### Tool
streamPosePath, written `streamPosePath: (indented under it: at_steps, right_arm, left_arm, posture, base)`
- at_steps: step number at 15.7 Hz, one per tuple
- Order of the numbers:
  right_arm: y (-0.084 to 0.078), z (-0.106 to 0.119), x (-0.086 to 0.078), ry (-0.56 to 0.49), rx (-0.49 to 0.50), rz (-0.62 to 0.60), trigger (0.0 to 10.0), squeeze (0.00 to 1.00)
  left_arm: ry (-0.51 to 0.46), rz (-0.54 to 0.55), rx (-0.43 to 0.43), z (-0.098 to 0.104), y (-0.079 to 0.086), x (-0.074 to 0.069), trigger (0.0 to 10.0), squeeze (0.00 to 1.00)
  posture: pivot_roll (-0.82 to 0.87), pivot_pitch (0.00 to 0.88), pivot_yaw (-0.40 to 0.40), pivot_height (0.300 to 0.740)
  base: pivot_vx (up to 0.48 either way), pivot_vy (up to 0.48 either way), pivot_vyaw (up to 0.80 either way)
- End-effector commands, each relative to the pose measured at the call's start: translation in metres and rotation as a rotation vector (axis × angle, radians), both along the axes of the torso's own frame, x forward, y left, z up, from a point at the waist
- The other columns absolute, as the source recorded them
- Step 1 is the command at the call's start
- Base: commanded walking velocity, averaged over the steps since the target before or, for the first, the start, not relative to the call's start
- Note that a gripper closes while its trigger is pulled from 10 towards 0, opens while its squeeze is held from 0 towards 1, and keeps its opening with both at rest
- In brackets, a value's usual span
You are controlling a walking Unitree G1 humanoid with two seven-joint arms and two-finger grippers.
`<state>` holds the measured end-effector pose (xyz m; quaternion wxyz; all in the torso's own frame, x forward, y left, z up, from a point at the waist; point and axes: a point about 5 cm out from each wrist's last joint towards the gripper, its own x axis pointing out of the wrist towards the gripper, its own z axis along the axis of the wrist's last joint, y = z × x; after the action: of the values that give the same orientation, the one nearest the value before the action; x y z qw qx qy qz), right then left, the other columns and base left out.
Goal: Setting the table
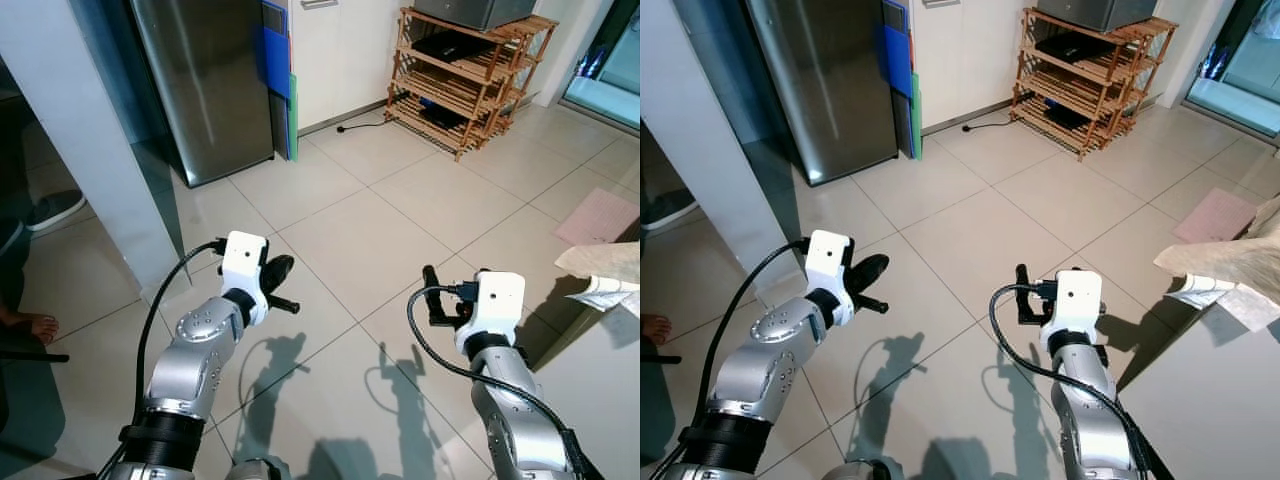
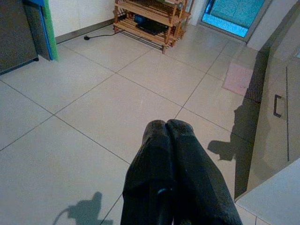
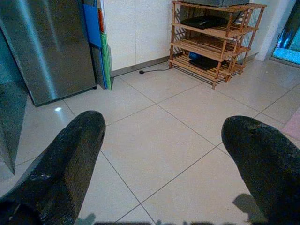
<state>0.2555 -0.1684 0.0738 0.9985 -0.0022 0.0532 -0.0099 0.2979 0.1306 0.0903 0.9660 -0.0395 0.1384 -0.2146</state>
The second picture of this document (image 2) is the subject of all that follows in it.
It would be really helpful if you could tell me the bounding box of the white counter top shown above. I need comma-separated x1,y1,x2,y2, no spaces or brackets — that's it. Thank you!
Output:
235,157,300,225

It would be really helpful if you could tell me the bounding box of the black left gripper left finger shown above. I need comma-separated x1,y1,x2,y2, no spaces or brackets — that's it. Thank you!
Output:
120,120,175,225

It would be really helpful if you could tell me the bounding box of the black laptop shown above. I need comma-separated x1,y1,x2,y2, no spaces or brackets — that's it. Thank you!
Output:
135,20,168,36

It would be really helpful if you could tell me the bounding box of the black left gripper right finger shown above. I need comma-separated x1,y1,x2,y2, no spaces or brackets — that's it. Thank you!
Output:
166,119,243,225

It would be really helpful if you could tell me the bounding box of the dark grey cabinet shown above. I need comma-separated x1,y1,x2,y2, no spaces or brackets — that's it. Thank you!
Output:
0,0,39,76

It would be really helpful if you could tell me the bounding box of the wooden slatted shoe rack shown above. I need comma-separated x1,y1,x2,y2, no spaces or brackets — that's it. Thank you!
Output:
112,0,192,54

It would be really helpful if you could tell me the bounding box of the green foam board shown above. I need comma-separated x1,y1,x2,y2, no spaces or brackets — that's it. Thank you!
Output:
43,0,59,61

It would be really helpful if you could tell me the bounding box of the beige cabinet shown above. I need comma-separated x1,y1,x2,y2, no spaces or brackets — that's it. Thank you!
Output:
234,0,300,200

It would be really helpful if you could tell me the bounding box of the blue glass door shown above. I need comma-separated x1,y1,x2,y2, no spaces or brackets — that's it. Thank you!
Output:
201,0,274,38

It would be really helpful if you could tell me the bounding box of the black cable with plug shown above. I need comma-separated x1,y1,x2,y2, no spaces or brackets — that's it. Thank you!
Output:
83,28,123,42

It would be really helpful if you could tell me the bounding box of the pink floor mat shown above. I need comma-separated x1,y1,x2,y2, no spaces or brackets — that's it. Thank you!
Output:
222,62,254,96

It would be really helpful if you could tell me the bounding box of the black cabinet handle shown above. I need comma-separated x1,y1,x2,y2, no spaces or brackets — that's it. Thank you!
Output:
272,94,283,117

